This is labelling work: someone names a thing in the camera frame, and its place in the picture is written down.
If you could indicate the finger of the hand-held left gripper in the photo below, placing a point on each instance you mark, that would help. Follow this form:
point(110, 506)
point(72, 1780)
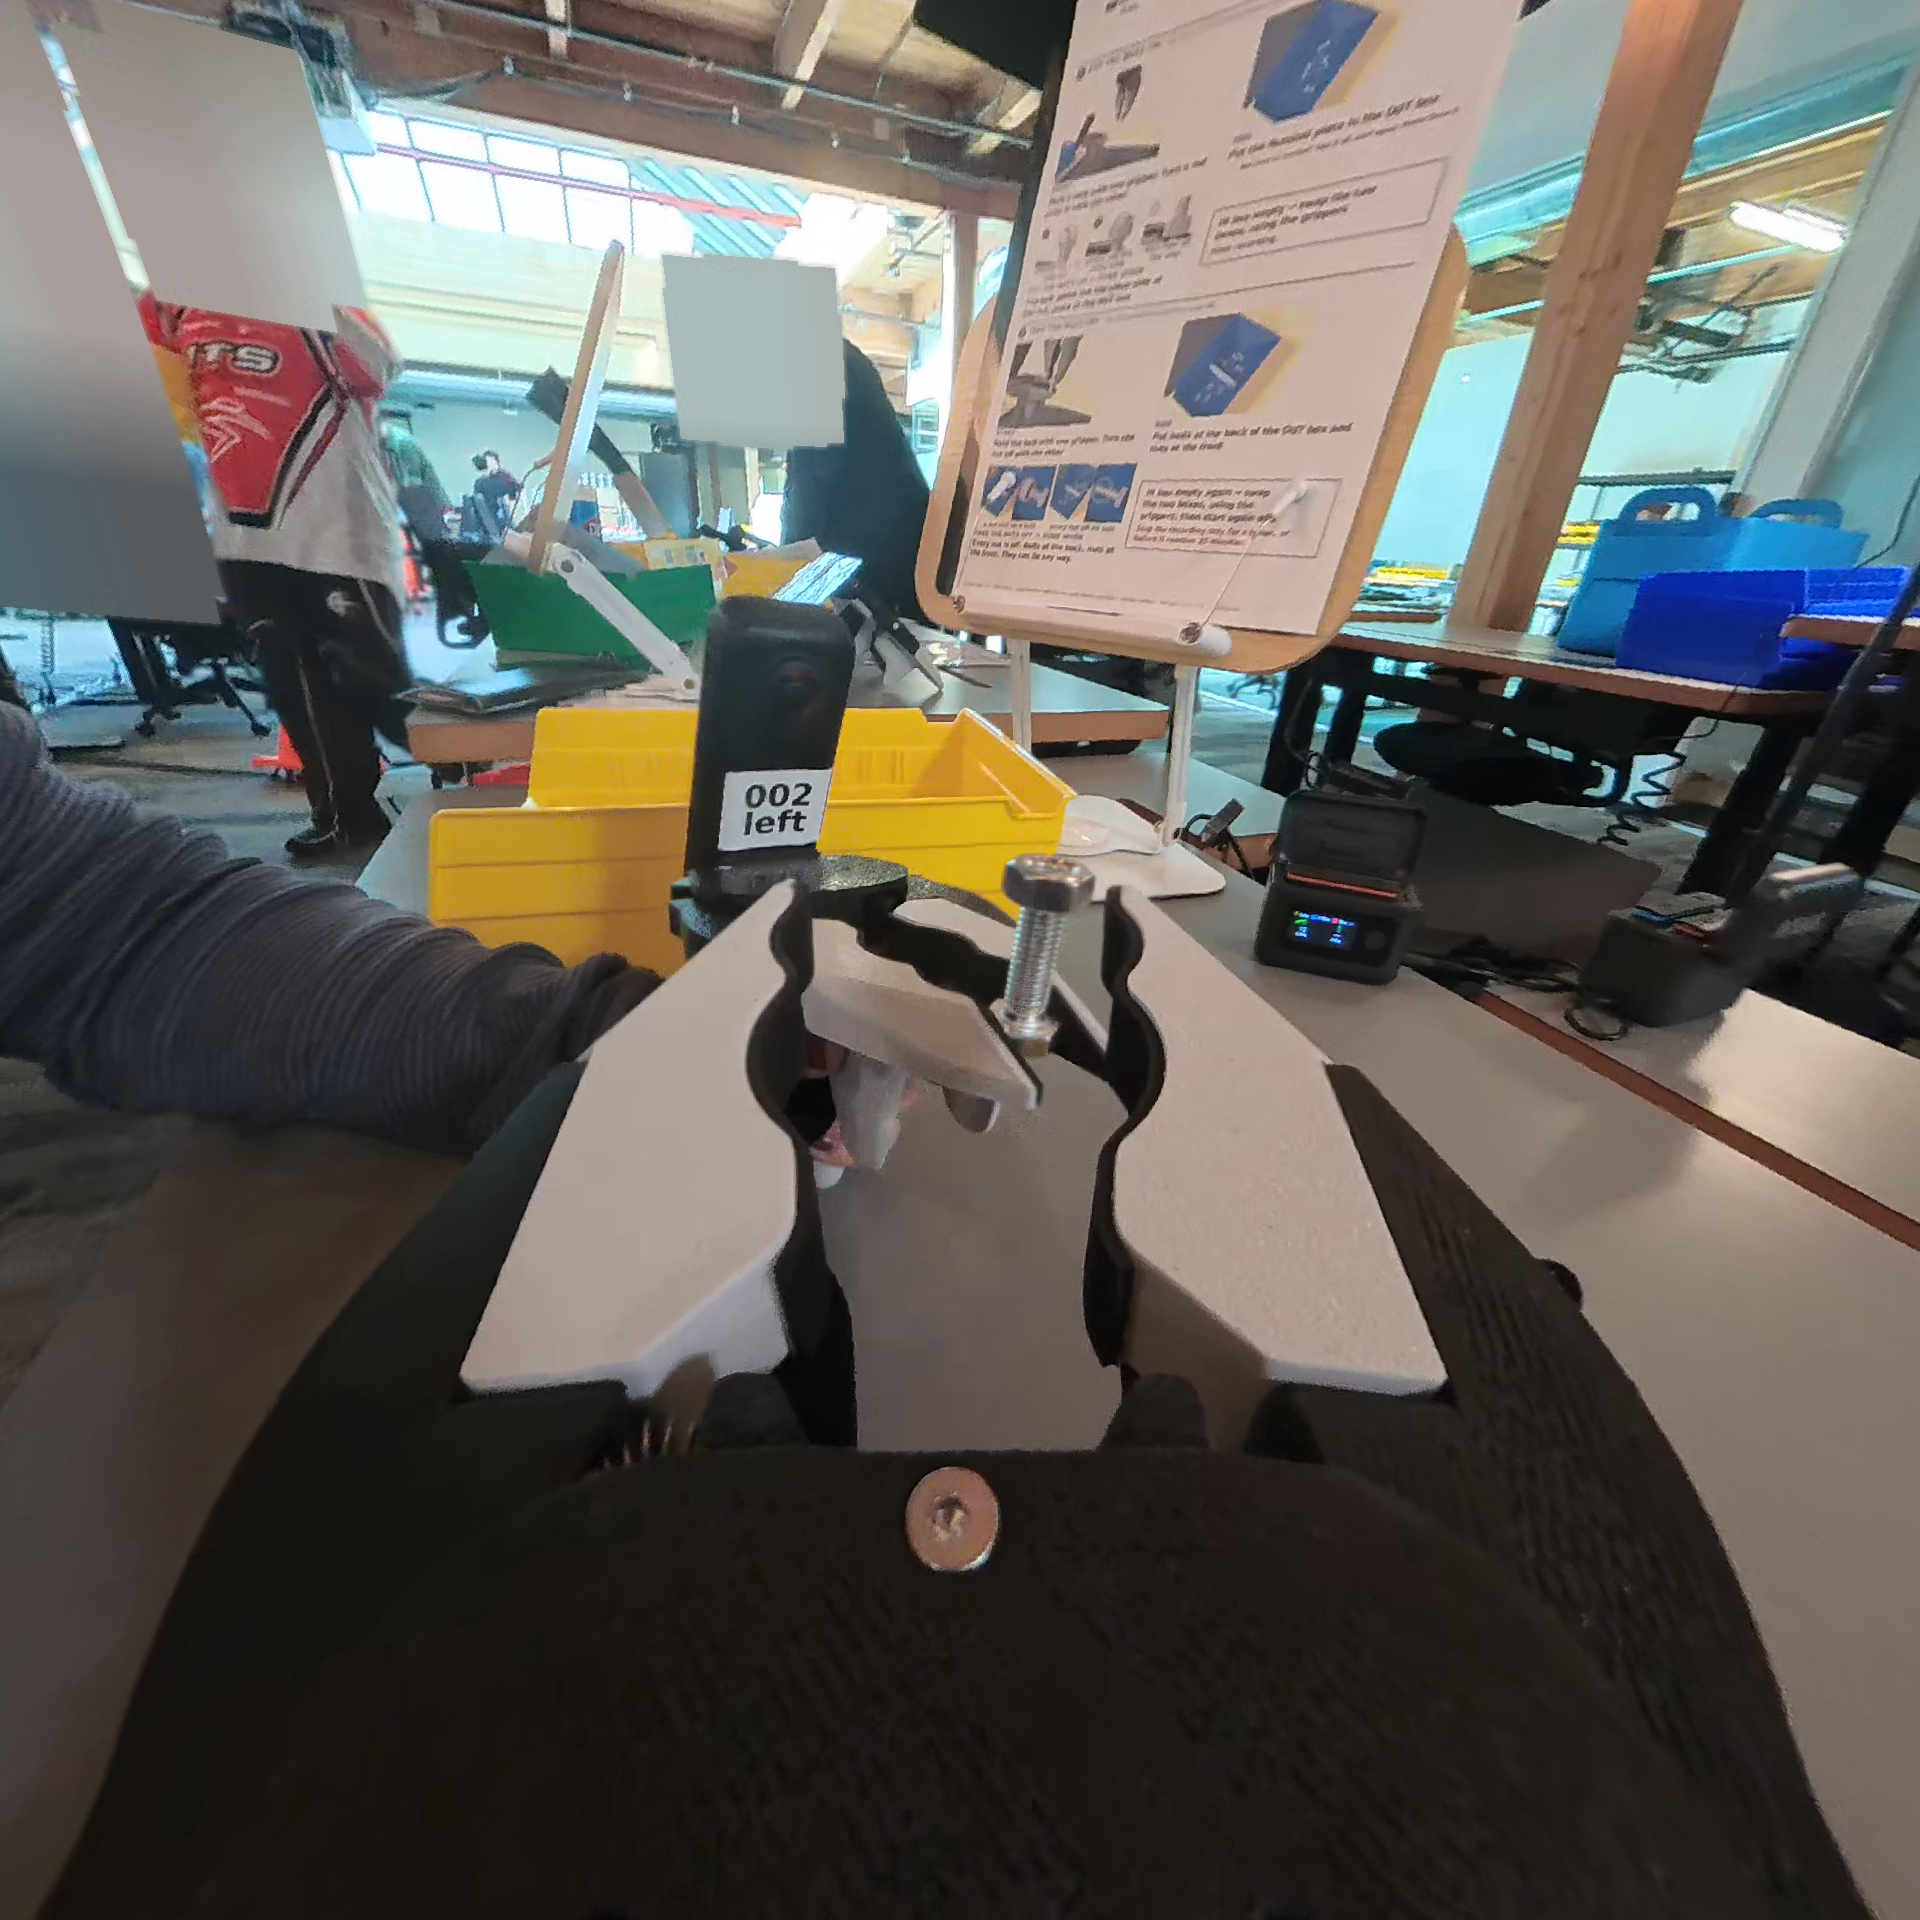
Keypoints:
point(960, 918)
point(930, 1036)

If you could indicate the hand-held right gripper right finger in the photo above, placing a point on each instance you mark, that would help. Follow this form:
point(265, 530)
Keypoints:
point(1276, 1201)

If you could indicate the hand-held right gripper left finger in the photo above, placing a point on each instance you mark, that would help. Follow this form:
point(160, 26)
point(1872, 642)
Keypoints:
point(660, 1172)

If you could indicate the steel hex bolt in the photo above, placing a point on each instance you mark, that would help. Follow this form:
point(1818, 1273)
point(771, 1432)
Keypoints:
point(1038, 932)

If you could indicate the yellow plastic bin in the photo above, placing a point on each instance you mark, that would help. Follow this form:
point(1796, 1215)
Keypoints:
point(600, 885)

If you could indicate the person's left forearm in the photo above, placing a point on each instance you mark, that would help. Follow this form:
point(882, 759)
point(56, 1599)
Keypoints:
point(270, 974)

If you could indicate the person's left hand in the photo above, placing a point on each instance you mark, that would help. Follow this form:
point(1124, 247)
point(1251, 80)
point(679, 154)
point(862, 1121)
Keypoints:
point(844, 1156)

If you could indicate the green plastic bin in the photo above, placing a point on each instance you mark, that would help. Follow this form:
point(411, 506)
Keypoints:
point(570, 609)

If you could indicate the wooden board on white stand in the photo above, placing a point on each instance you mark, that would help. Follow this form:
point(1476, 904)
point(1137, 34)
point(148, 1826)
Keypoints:
point(960, 495)
point(579, 405)

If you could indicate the black device with small screen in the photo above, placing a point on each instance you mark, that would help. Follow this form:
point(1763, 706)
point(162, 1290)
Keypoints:
point(1335, 901)

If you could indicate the black charger block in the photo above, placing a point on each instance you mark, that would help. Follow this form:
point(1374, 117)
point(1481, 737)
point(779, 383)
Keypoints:
point(1694, 960)

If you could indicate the orange traffic cone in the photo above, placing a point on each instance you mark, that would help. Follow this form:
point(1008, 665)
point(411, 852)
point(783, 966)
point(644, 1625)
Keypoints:
point(278, 750)

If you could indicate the black office chair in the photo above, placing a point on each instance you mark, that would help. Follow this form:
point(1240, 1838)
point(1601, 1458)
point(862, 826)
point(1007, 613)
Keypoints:
point(188, 674)
point(1499, 757)

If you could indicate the wooden edged desk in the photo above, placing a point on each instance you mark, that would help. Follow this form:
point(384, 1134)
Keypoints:
point(1559, 669)

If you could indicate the printed instruction sheet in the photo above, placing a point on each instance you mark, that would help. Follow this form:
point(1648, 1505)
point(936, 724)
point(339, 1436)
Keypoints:
point(1230, 300)

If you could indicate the dark blue plastic bin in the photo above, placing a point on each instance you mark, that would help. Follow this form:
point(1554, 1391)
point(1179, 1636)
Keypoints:
point(1756, 639)

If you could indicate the wooden post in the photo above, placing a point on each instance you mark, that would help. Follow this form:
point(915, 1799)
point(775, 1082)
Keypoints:
point(1588, 300)

